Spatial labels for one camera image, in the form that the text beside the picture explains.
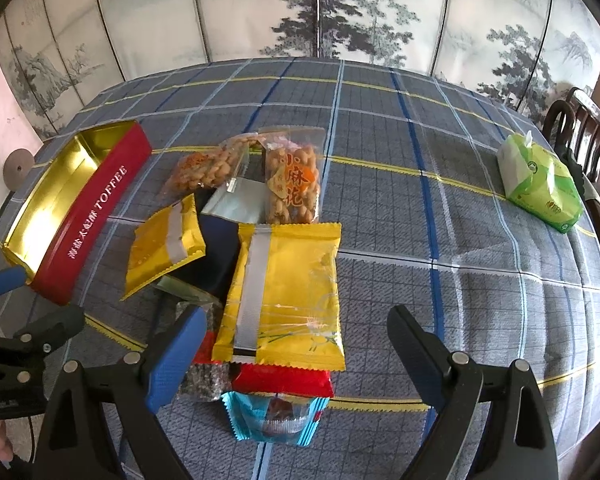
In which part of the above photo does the clear mahua twist packet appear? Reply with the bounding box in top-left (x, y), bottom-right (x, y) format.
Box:
top-left (258, 126), bottom-right (326, 224)

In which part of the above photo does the dark speckled snack packet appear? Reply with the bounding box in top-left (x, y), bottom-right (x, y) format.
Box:
top-left (178, 302), bottom-right (230, 402)

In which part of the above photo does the clear orange snack packet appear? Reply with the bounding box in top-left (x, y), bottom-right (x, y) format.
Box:
top-left (161, 132), bottom-right (266, 196)

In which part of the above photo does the dark wooden chair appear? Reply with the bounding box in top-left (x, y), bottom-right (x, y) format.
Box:
top-left (542, 86), bottom-right (600, 281)

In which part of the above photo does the large yellow snack packet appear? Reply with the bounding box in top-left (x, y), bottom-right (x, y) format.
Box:
top-left (212, 222), bottom-right (346, 372)

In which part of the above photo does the round grey wall disc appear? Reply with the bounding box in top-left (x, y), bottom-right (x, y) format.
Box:
top-left (3, 148), bottom-right (34, 192)

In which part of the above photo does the plaid blue grey tablecloth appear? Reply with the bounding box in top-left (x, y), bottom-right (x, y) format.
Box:
top-left (48, 59), bottom-right (600, 479)

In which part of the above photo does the painted folding screen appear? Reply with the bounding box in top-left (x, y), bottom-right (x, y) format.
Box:
top-left (0, 0), bottom-right (600, 139)

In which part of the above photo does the small yellow snack packet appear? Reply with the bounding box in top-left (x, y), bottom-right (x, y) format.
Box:
top-left (121, 194), bottom-right (206, 301)

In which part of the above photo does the red gold toffee tin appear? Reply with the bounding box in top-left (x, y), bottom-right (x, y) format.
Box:
top-left (2, 120), bottom-right (151, 306)

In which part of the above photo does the light blue snack packet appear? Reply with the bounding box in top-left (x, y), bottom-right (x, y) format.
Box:
top-left (221, 391), bottom-right (329, 448)

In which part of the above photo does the red snack packet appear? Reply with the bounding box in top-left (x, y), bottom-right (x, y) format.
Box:
top-left (191, 331), bottom-right (335, 400)

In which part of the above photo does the silver foil packet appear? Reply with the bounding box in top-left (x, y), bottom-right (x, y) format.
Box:
top-left (202, 178), bottom-right (268, 224)

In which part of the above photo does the green tissue pack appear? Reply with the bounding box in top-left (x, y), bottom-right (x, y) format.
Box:
top-left (496, 131), bottom-right (583, 233)

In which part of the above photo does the dark blue packet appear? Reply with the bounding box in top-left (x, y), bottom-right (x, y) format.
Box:
top-left (171, 214), bottom-right (240, 304)

